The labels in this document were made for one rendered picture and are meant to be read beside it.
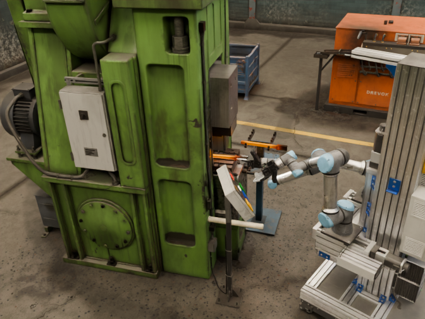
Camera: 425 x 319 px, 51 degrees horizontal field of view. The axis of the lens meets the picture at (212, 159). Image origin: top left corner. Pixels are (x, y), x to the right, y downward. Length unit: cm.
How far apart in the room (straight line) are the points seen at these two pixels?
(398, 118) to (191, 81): 133
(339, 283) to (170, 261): 144
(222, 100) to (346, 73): 377
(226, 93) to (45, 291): 232
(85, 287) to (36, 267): 58
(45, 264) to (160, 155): 169
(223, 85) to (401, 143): 126
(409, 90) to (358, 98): 413
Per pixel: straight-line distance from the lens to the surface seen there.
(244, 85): 730
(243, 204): 306
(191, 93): 307
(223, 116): 336
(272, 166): 327
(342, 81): 690
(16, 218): 523
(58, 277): 435
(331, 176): 294
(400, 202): 318
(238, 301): 385
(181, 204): 364
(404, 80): 283
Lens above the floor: 289
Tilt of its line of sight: 31 degrees down
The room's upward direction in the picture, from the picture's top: 2 degrees counter-clockwise
